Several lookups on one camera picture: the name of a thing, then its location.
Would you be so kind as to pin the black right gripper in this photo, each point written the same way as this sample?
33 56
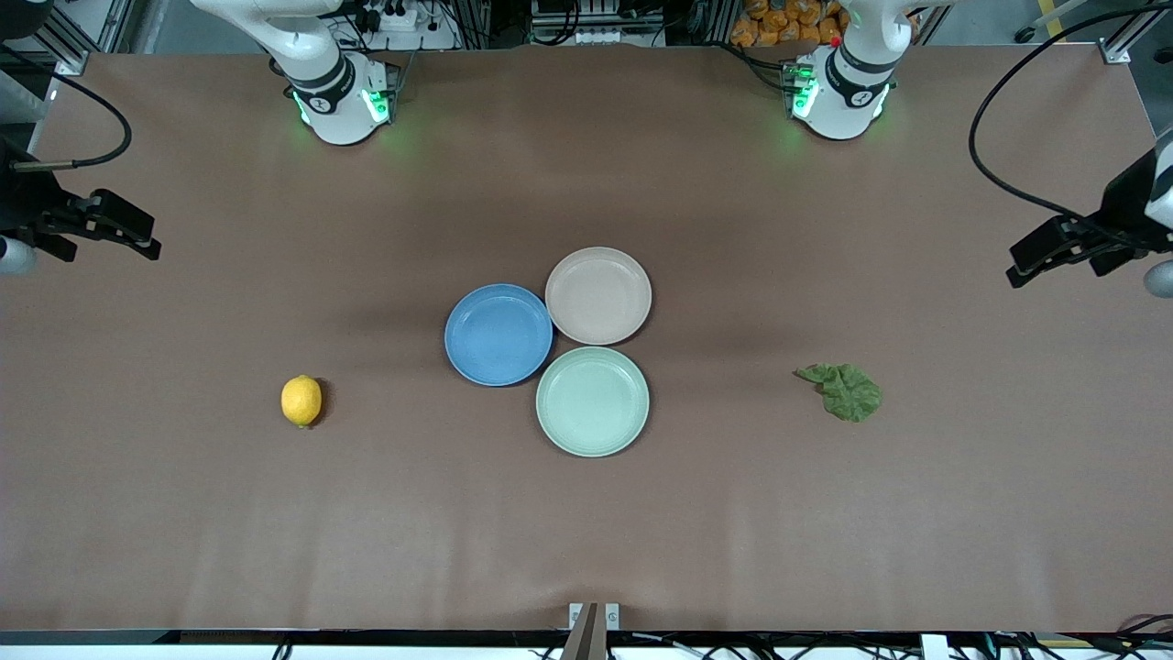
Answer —
20 203

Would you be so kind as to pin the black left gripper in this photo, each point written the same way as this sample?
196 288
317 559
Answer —
1123 209

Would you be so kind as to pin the yellow lemon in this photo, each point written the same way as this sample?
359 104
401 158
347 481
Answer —
301 401

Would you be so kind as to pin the green lettuce leaf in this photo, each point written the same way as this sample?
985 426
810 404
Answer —
848 392

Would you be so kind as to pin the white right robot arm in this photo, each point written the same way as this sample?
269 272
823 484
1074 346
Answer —
334 92

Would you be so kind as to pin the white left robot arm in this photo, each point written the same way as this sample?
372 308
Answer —
843 101

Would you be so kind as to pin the white power strip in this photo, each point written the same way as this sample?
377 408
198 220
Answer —
389 16

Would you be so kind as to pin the bag of orange items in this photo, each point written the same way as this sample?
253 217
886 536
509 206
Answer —
779 23

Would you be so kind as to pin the blue plate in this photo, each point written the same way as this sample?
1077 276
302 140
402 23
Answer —
498 335

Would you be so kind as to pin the beige plate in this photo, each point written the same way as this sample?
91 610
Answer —
597 295

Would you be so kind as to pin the light green plate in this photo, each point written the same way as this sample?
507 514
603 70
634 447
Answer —
592 401

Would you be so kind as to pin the aluminium frame post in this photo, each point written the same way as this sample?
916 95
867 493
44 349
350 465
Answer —
1132 32
82 41

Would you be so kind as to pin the metal table edge bracket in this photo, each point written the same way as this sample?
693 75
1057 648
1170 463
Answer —
594 623

